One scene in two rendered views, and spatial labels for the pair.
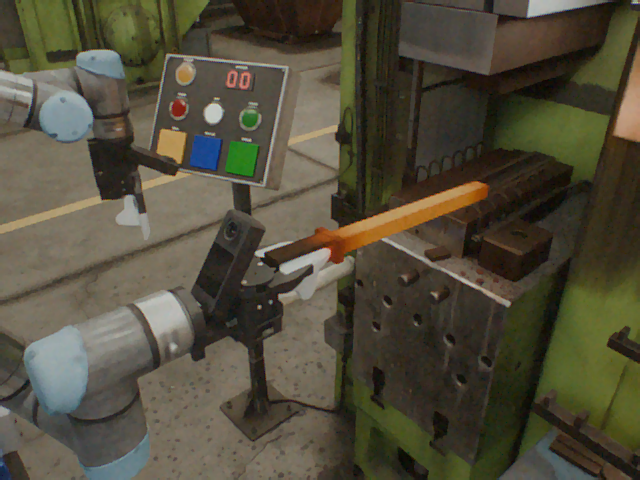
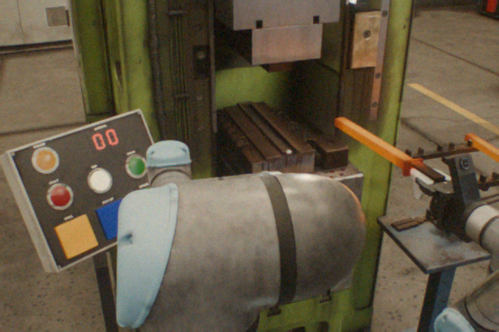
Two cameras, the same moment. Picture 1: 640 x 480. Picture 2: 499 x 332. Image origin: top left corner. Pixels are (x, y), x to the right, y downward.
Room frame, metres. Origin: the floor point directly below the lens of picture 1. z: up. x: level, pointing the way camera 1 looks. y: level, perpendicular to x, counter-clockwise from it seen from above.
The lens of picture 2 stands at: (0.58, 1.11, 1.69)
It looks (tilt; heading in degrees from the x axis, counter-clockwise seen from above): 28 degrees down; 292
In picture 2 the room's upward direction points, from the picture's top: straight up
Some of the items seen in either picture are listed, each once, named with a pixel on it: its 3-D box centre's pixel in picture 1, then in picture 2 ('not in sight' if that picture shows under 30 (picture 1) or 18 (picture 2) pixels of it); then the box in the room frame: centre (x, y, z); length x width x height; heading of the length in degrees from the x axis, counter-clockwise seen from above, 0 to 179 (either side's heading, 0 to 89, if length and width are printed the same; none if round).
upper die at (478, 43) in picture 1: (511, 23); (259, 26); (1.13, -0.36, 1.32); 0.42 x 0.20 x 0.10; 131
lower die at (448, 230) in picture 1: (483, 191); (258, 136); (1.13, -0.36, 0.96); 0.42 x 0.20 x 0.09; 131
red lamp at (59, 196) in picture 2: (179, 108); (60, 196); (1.32, 0.35, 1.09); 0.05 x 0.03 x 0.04; 41
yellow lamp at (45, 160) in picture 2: (185, 73); (45, 160); (1.36, 0.33, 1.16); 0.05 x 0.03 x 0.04; 41
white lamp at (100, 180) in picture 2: (213, 113); (100, 180); (1.28, 0.26, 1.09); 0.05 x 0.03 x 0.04; 41
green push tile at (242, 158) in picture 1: (242, 159); not in sight; (1.20, 0.19, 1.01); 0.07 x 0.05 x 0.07; 66
